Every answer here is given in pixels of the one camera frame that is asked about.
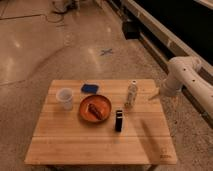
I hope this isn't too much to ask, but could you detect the blue sponge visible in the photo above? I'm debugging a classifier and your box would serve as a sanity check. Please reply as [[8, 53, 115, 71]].
[[81, 84, 99, 94]]

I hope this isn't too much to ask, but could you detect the orange plate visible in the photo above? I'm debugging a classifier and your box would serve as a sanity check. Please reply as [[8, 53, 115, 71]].
[[79, 95, 112, 123]]

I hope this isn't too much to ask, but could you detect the wooden table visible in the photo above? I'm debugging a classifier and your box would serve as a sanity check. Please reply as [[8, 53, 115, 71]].
[[25, 79, 177, 165]]

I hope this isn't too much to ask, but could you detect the white pointed end effector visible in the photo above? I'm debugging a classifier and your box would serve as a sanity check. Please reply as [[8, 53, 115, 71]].
[[149, 87, 161, 100]]

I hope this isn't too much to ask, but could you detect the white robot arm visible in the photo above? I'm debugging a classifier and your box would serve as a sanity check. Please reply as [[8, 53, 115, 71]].
[[149, 56, 213, 115]]

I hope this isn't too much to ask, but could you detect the white plastic bottle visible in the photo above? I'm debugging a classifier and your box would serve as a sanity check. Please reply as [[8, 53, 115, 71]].
[[125, 80, 138, 108]]

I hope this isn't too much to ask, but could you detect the brown food piece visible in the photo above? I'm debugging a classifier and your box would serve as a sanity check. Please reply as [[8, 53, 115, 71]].
[[88, 104, 102, 120]]

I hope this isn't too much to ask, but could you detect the black box on floor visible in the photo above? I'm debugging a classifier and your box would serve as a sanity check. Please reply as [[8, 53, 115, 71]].
[[122, 22, 140, 39]]

